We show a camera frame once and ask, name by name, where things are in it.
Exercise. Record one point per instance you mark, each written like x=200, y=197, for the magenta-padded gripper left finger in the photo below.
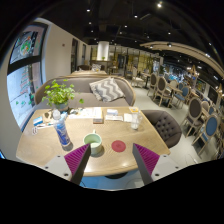
x=77, y=157

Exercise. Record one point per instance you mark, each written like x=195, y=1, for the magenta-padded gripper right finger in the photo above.
x=146, y=157

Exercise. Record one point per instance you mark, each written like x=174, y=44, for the clear blue-labelled water bottle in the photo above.
x=62, y=133

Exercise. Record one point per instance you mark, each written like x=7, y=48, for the pale green mug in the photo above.
x=92, y=142

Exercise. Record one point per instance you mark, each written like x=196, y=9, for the flat round red coaster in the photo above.
x=118, y=146

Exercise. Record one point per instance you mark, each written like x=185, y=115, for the dark grey tufted armchair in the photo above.
x=163, y=126

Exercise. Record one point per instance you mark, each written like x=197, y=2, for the white ointment tube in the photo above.
x=48, y=125

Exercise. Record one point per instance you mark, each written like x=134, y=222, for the small light blue box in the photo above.
x=64, y=115

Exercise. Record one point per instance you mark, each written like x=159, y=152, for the white printed leaflet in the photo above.
x=81, y=113

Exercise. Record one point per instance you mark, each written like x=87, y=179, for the white napkin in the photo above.
x=127, y=117

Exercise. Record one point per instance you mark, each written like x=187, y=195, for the yellow card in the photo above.
x=133, y=109

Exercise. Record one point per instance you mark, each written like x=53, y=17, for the pill blister pack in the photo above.
x=34, y=130

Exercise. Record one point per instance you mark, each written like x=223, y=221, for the white paper sheet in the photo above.
x=114, y=118

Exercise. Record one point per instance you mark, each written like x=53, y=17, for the blue and white flat box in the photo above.
x=38, y=121

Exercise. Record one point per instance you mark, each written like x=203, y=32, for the blue and white card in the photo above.
x=112, y=112

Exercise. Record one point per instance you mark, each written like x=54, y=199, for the green potted plant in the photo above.
x=60, y=95

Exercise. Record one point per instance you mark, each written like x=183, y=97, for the group of dining chairs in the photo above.
x=195, y=110

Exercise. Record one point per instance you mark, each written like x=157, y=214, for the grey curved sofa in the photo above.
x=78, y=86

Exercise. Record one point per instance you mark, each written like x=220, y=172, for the grey white chevron pillow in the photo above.
x=107, y=89

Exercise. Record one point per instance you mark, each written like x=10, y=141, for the light wooden dining table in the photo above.
x=88, y=72

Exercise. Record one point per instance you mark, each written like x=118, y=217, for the tree-shaped window sticker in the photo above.
x=25, y=83

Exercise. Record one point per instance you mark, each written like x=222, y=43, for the round colourful window sticker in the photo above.
x=26, y=45

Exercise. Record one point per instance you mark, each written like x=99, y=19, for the group of ceiling lights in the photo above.
x=159, y=5

